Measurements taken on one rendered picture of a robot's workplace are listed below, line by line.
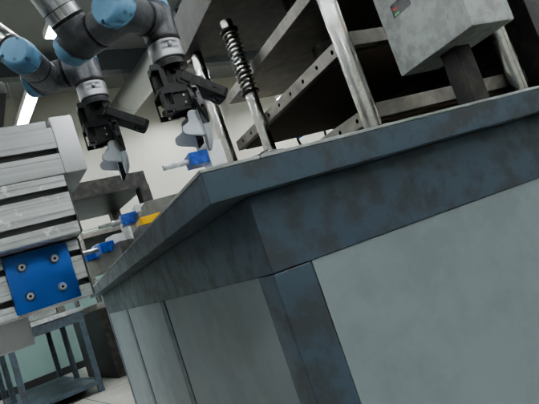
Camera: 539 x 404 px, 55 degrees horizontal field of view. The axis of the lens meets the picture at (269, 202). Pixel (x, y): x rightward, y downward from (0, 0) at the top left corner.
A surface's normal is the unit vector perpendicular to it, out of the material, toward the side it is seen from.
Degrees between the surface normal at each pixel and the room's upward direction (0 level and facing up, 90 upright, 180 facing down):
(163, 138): 90
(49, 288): 90
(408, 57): 90
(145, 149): 90
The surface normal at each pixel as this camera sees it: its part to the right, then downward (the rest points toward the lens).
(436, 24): -0.87, 0.26
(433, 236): 0.37, -0.22
